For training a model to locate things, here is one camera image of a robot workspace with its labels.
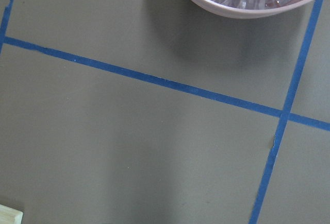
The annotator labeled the wooden cutting board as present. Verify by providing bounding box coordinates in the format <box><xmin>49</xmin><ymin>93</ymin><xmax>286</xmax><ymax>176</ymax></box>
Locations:
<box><xmin>0</xmin><ymin>205</ymin><xmax>23</xmax><ymax>224</ymax></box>

